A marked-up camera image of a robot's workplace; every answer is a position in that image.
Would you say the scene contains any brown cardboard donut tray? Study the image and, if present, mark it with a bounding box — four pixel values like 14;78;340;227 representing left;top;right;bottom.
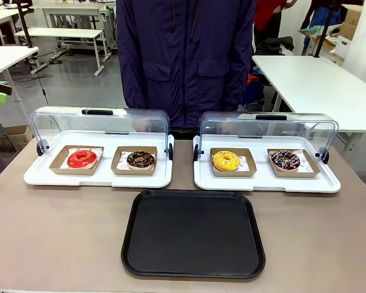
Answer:
209;147;257;178
49;145;105;176
267;148;321;179
110;146;158;177

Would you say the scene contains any red glazed donut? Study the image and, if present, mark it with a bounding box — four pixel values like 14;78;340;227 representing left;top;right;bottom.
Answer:
67;149;98;169

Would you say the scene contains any chocolate donut with nut sprinkles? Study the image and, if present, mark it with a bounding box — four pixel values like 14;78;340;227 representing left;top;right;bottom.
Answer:
126;151;156;170

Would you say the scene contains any yellow glazed donut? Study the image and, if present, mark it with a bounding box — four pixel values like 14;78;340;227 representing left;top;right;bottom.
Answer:
212;150;241;172

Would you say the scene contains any black serving tray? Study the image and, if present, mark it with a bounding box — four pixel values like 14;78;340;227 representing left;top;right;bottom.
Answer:
120;189;267;273

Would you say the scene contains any chocolate donut with colourful sprinkles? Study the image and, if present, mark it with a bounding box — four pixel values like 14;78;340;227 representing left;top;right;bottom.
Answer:
270;150;301;170

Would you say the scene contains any person's right hand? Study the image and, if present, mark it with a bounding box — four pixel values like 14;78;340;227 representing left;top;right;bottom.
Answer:
132;118;152;132

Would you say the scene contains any person's left hand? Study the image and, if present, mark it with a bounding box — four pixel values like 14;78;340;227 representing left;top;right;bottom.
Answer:
223;113;242;131

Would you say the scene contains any brown cardboard box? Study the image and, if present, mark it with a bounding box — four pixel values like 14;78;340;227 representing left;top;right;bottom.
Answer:
0;125;34;153

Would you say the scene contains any clear display case lid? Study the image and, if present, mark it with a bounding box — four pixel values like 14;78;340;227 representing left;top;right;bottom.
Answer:
29;106;171;153
199;111;339;158

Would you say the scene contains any white low bench table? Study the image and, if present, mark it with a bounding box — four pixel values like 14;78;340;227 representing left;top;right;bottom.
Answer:
14;27;104;76

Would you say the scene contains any white display case base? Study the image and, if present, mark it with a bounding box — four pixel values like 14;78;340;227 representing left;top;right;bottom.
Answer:
192;134;342;194
23;129;174;188

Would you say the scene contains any person in navy jacket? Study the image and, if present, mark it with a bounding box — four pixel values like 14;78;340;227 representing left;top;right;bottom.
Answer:
115;0;257;129

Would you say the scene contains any black bag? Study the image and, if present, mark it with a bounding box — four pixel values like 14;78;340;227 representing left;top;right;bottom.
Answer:
256;36;295;56

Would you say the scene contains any person in red top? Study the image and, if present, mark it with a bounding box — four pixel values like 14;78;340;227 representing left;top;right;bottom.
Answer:
253;0;289;42

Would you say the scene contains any large white table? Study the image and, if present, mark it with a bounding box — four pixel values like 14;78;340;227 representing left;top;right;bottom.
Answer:
251;54;366;153

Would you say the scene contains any person in blue clothes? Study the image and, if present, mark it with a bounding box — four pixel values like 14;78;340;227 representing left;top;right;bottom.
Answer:
300;0;342;49

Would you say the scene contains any white storage box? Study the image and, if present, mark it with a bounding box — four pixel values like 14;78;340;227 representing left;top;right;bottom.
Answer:
335;35;354;65

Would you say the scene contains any open cardboard box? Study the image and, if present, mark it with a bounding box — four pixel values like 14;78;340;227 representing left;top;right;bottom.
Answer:
341;4;364;40

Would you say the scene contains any black cable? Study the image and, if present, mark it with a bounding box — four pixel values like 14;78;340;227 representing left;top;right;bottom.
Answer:
33;54;49;104

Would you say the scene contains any black camera pole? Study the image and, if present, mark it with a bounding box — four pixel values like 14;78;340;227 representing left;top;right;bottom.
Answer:
312;0;335;58
16;0;34;49

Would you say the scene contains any white desk with frame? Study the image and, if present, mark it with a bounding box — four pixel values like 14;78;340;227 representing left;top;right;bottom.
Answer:
30;2;117;59

